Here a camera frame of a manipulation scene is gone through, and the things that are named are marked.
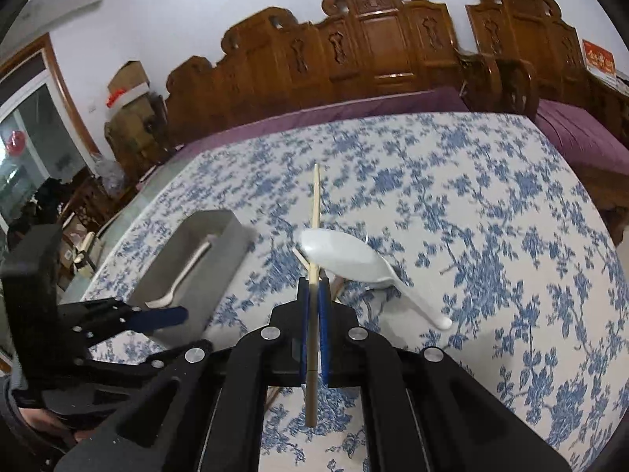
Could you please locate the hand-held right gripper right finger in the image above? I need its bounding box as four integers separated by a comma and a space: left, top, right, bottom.
317, 275, 573, 472

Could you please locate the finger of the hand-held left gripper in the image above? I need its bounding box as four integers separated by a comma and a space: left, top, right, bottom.
56, 297, 190, 350
77, 348, 186, 385

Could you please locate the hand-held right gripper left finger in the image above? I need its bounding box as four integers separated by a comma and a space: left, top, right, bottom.
54, 278, 315, 472

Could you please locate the white ceramic spoon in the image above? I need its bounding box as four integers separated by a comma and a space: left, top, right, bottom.
294, 227, 453, 330

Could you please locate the metal tray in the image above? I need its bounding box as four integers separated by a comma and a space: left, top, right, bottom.
129, 209, 256, 350

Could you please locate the white plastic spoon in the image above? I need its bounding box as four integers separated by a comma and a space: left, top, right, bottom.
145, 241, 213, 308

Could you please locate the glass sliding door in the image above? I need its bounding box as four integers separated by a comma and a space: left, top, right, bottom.
0, 34, 99, 237

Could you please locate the blue floral tablecloth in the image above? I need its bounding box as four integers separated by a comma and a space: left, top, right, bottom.
59, 111, 629, 472

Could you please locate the purple sofa cushion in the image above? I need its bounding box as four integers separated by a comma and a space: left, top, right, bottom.
167, 86, 470, 163

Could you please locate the cardboard box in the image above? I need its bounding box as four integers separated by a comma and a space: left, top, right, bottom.
107, 60, 151, 109

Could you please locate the carved wooden sofa bench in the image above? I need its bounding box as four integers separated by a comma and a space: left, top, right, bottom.
164, 0, 502, 153

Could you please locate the purple armchair cushion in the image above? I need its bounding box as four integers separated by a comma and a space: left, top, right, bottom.
533, 98, 629, 178

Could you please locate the wooden side table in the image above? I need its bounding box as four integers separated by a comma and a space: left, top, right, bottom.
587, 71, 629, 143

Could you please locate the carved wooden armchair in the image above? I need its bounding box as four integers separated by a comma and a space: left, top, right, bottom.
464, 0, 629, 247

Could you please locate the red desk calendar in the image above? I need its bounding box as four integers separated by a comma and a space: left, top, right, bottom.
581, 38, 617, 79

